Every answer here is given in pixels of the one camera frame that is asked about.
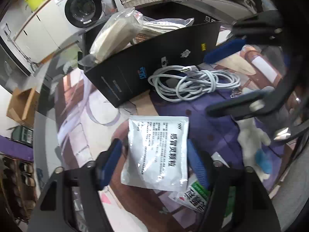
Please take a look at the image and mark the white medicine sachet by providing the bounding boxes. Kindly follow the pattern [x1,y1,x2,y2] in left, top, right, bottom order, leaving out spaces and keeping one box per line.
[121,115,189,192]

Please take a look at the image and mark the white cable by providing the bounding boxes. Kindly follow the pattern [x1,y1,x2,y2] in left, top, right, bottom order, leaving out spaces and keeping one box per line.
[147,65,242,102]

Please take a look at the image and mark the green medicine sachet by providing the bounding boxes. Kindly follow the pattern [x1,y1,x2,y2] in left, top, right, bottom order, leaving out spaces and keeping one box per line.
[169,173,211,213]

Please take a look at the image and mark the white plush toy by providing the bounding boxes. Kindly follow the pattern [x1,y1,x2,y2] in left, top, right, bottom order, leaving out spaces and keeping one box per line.
[236,118,272,182]

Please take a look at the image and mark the wooden shoe rack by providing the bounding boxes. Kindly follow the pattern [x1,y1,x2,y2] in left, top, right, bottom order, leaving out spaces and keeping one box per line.
[1,154,37,224]

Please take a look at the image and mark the anime printed table mat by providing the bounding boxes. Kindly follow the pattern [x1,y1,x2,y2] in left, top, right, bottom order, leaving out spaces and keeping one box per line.
[54,26,294,232]

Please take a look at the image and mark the dark green box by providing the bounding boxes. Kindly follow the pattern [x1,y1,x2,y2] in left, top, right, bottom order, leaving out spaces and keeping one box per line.
[11,125,33,148]

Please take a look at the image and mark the brown cardboard box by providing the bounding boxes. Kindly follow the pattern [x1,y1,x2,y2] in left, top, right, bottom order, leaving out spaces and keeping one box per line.
[6,87,40,128]

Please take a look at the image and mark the black cardboard box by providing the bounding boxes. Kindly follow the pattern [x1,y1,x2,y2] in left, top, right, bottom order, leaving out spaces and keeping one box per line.
[80,0,233,107]

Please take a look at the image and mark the bagged white cloth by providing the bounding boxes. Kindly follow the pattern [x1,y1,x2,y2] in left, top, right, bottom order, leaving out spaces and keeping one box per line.
[79,7,143,68]

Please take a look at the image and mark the white kitchen cabinets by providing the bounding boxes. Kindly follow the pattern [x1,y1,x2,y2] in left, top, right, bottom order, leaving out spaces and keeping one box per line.
[1,0,74,73]

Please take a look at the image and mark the white washing machine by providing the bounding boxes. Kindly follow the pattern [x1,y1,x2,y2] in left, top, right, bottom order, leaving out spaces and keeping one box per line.
[54,0,117,29]

